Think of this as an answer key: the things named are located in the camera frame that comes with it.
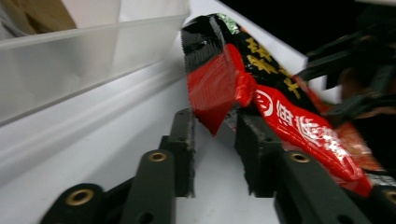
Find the translucent plastic container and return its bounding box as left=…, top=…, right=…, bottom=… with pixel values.
left=0, top=13, right=191, bottom=127

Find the red and black snack packet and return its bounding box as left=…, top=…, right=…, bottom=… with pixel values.
left=180, top=12, right=396, bottom=199

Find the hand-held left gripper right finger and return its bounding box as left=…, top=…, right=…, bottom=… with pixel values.
left=233, top=109, right=285, bottom=199

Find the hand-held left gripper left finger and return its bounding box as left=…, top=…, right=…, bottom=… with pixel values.
left=158, top=107, right=197, bottom=199

